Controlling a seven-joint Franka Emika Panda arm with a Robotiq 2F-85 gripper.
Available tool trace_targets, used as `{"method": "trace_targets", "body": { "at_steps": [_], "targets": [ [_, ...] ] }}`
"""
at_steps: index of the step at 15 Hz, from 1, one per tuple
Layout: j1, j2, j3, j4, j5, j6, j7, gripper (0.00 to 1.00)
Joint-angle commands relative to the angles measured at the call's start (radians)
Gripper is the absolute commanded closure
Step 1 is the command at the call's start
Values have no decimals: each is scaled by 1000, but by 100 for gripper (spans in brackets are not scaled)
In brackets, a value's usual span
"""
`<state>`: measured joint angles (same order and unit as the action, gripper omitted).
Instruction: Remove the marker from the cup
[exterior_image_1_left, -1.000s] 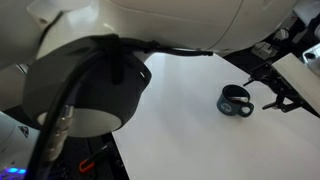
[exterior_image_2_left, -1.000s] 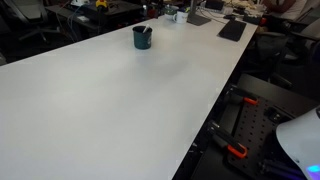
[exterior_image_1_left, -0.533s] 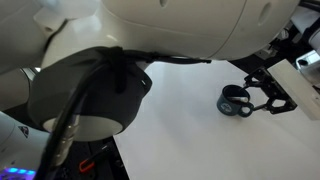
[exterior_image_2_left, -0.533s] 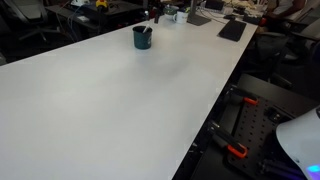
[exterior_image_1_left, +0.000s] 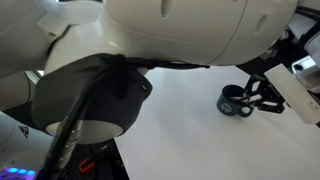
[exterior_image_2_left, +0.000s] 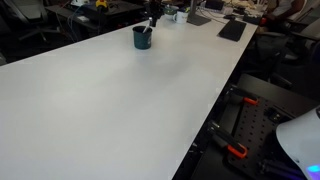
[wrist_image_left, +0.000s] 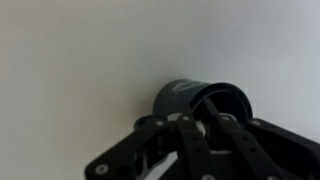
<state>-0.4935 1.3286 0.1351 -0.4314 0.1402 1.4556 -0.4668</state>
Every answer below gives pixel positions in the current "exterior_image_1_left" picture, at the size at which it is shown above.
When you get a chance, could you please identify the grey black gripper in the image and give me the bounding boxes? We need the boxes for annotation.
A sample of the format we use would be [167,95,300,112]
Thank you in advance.
[244,54,320,115]

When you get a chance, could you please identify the dark teal speckled mug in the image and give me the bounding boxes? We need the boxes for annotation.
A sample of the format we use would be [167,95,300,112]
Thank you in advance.
[216,84,255,118]

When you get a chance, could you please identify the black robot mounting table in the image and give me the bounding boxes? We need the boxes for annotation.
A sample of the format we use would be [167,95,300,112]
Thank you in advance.
[64,139,131,180]

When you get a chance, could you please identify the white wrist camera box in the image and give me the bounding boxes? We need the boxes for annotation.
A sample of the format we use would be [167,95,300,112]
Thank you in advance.
[264,64,320,125]

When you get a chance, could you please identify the black clamp orange handle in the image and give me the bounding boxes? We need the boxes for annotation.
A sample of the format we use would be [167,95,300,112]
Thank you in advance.
[78,143,114,174]

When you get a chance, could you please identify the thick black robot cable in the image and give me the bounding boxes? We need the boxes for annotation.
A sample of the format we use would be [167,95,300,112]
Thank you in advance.
[43,54,211,180]

